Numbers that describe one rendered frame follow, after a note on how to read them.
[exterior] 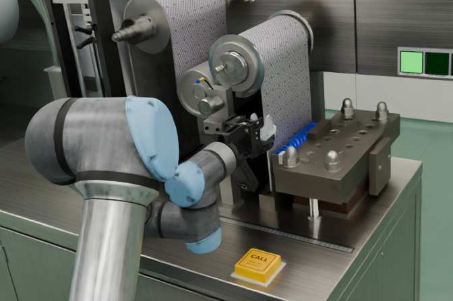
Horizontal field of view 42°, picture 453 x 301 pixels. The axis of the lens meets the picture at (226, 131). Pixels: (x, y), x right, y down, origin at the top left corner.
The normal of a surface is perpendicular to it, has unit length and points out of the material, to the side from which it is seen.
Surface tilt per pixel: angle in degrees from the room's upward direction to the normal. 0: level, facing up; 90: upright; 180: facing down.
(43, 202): 0
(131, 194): 106
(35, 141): 75
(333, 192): 90
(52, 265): 90
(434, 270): 0
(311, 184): 90
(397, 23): 90
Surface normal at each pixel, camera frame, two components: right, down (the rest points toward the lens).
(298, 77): 0.83, 0.12
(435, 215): -0.11, -0.92
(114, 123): -0.26, -0.37
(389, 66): -0.54, 0.37
